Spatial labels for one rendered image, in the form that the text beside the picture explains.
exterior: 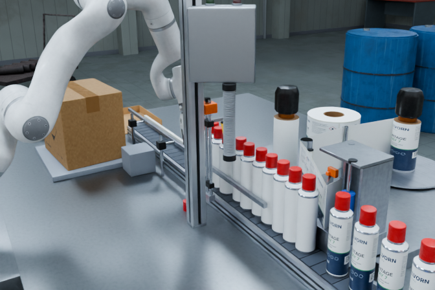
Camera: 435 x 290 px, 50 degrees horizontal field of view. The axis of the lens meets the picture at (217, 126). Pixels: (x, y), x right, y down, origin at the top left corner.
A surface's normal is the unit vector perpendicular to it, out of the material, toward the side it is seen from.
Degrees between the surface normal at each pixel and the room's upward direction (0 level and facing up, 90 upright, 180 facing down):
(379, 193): 90
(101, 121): 90
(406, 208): 0
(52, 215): 0
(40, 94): 66
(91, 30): 126
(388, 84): 90
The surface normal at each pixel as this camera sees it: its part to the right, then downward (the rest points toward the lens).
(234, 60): -0.09, 0.32
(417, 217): -0.01, -0.95
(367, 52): -0.62, 0.26
